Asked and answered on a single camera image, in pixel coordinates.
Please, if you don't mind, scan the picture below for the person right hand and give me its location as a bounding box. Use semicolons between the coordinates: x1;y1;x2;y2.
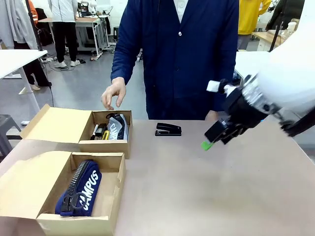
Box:
101;77;127;111

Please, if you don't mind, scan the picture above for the person in gray coat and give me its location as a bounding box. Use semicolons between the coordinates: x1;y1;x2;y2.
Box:
0;0;52;91

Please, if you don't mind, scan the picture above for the thin black stand pole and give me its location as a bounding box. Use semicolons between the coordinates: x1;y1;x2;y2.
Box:
268;21;284;53

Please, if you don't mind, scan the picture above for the black and white marker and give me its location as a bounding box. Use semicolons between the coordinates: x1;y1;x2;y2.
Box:
90;124;99;141

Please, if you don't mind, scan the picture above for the cardboard box with flat lid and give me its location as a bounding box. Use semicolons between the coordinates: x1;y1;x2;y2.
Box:
19;103;133;160

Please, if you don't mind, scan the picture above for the person right forearm navy sleeve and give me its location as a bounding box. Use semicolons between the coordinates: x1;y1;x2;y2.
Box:
110;46;138;86

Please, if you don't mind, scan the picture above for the wooden side table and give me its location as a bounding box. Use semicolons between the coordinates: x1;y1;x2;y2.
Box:
251;31;284;52

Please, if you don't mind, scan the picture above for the black boxy office item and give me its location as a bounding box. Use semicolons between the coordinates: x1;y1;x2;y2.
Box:
95;123;108;136

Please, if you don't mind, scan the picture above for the person in yellow jacket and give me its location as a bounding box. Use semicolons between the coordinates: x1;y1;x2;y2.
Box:
237;0;272;51

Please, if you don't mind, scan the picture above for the white desk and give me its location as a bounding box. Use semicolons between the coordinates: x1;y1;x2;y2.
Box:
0;49;49;113

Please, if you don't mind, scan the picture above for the black stapler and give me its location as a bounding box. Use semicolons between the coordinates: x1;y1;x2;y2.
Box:
155;122;182;137

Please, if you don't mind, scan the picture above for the person in black clothes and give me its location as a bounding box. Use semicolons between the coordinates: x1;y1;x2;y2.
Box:
265;0;306;31

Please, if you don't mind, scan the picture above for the cardboard box with curled lid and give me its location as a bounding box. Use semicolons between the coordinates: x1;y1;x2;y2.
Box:
0;150;126;236

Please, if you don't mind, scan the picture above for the black stool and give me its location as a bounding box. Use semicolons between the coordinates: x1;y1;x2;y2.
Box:
112;26;121;43

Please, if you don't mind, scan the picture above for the background workbench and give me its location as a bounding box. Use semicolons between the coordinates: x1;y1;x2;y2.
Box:
38;16;110;59

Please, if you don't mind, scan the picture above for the person left hand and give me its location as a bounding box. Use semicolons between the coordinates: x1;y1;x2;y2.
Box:
205;110;220;121

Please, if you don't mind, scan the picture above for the gray plastic stool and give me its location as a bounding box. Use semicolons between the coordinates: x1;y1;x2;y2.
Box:
0;114;23;158

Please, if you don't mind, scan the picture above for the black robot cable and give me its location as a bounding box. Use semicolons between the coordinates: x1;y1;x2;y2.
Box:
275;108;315;138

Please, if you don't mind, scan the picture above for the person in white jacket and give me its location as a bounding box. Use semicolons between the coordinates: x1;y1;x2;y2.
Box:
48;0;81;69

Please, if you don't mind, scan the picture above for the person torso navy jacket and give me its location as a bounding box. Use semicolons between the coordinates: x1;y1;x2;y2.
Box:
110;0;240;121

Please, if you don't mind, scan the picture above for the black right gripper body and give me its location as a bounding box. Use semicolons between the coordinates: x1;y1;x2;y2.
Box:
222;87;269;133

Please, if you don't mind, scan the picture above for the gray zippered pencil pouch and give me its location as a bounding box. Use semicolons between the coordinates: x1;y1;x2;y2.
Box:
106;112;130;141

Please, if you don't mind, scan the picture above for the navy Campus pencil pouch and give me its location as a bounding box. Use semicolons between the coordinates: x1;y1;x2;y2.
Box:
54;159;103;217

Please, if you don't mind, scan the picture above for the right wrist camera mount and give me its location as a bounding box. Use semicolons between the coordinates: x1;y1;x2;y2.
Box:
206;78;244;96

